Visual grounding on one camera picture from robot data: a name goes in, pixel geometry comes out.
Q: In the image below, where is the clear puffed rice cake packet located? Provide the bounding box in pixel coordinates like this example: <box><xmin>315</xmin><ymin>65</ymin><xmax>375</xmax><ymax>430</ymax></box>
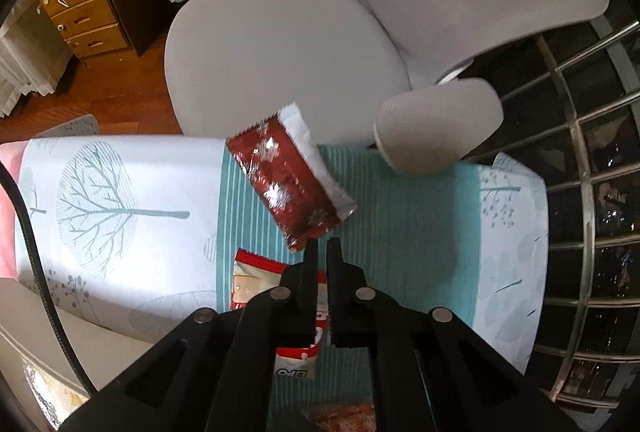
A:
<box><xmin>300</xmin><ymin>404</ymin><xmax>376</xmax><ymax>432</ymax></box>

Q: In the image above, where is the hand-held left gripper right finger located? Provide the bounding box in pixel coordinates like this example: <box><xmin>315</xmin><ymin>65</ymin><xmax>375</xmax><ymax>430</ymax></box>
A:
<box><xmin>326</xmin><ymin>236</ymin><xmax>583</xmax><ymax>432</ymax></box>

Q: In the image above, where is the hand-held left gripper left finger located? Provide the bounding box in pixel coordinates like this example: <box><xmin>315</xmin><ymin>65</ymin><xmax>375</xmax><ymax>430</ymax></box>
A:
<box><xmin>60</xmin><ymin>237</ymin><xmax>321</xmax><ymax>432</ymax></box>

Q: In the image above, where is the dark red cookie packet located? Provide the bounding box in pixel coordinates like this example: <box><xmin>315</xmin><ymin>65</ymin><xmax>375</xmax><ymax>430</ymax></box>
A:
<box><xmin>226</xmin><ymin>104</ymin><xmax>358</xmax><ymax>254</ymax></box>

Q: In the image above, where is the clear bread packet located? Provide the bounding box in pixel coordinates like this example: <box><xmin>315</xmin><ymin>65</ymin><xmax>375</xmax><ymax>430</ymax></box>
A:
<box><xmin>22</xmin><ymin>354</ymin><xmax>83</xmax><ymax>428</ymax></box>

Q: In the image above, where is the white plastic storage tray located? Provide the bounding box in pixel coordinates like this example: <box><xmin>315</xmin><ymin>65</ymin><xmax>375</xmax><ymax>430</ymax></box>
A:
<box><xmin>0</xmin><ymin>279</ymin><xmax>166</xmax><ymax>432</ymax></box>

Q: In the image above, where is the red white wafer packet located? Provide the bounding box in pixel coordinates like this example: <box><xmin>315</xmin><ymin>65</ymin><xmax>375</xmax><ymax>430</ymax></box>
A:
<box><xmin>231</xmin><ymin>248</ymin><xmax>331</xmax><ymax>385</ymax></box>

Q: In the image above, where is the teal white tree-print tablecloth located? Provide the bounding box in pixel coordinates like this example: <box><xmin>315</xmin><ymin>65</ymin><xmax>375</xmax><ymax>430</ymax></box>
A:
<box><xmin>15</xmin><ymin>137</ymin><xmax>551</xmax><ymax>432</ymax></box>

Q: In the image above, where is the black cable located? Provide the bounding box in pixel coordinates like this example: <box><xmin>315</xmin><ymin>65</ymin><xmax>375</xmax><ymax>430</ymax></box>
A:
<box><xmin>0</xmin><ymin>162</ymin><xmax>98</xmax><ymax>398</ymax></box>

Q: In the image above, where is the white lace-covered cabinet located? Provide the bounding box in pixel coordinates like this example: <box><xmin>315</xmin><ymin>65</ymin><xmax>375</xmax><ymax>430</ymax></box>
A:
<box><xmin>0</xmin><ymin>0</ymin><xmax>73</xmax><ymax>118</ymax></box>

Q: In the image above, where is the grey office chair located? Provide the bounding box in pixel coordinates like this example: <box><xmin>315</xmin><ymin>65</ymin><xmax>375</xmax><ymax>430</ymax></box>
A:
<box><xmin>164</xmin><ymin>0</ymin><xmax>612</xmax><ymax>175</ymax></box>

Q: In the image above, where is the pink blanket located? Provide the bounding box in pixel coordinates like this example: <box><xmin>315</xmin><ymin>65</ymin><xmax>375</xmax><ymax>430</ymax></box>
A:
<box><xmin>0</xmin><ymin>145</ymin><xmax>26</xmax><ymax>278</ymax></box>

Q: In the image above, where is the pale floor mat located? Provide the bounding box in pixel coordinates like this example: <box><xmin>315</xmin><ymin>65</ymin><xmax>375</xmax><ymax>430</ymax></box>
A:
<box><xmin>42</xmin><ymin>112</ymin><xmax>101</xmax><ymax>140</ymax></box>

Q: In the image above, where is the metal window grille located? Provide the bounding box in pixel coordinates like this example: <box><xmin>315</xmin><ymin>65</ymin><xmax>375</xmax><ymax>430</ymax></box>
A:
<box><xmin>475</xmin><ymin>0</ymin><xmax>640</xmax><ymax>413</ymax></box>

